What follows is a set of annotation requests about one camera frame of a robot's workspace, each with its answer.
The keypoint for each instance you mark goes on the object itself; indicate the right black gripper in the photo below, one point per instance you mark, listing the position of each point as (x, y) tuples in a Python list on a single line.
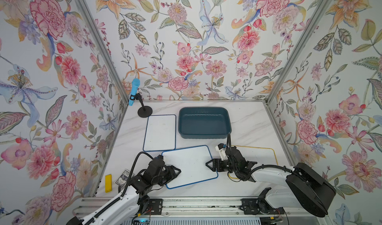
[(214, 166)]

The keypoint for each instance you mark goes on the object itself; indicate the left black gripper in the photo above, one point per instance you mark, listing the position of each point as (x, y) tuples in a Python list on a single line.
[(172, 173)]

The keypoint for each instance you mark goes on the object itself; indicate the bright blue framed whiteboard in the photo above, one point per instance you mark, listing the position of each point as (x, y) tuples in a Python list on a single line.
[(192, 163)]

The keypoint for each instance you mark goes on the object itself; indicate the yellow framed whiteboard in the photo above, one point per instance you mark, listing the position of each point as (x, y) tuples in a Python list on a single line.
[(259, 155)]

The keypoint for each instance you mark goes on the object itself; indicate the dark blue framed whiteboard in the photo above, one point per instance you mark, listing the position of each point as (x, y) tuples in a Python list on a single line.
[(160, 133)]

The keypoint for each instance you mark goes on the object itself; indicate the teal plastic storage box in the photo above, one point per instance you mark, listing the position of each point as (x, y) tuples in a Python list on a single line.
[(204, 123)]

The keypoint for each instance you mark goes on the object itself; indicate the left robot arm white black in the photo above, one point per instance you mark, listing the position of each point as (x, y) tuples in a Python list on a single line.
[(133, 199)]

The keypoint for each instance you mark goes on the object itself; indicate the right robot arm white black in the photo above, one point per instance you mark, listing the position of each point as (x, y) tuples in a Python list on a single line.
[(300, 186)]

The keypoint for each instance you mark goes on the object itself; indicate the small digital timer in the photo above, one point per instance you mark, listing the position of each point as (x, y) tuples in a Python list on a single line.
[(123, 178)]

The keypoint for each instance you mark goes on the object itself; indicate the yellow block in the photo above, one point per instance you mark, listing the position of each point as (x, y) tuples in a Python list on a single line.
[(108, 183)]

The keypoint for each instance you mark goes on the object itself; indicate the black microphone stand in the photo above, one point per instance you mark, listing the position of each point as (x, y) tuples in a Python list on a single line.
[(144, 111)]

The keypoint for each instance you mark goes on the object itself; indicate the blue microphone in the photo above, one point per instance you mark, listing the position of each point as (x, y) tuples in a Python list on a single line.
[(134, 91)]

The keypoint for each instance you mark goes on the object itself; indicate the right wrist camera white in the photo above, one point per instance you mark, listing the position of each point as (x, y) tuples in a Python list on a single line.
[(221, 149)]

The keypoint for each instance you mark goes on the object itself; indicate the aluminium mounting rail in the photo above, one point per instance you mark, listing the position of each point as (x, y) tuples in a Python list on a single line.
[(205, 211)]

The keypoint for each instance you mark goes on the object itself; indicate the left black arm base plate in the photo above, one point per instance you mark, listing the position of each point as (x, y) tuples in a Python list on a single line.
[(148, 206)]

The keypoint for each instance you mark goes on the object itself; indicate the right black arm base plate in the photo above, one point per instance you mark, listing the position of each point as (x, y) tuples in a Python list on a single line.
[(255, 206)]

